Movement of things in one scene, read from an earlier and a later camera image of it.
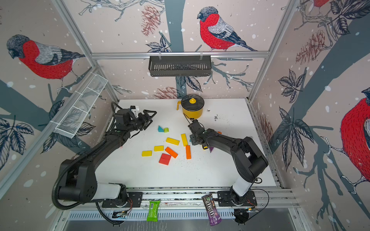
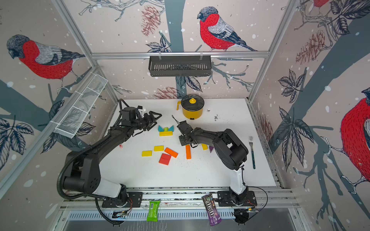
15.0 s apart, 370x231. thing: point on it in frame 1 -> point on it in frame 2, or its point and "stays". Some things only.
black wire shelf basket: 180,66 stays
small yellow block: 159,148 stays
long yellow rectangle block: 172,141 -> 165,133
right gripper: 193,139 -> 182,142
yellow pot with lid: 192,105 stays
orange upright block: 188,152 stays
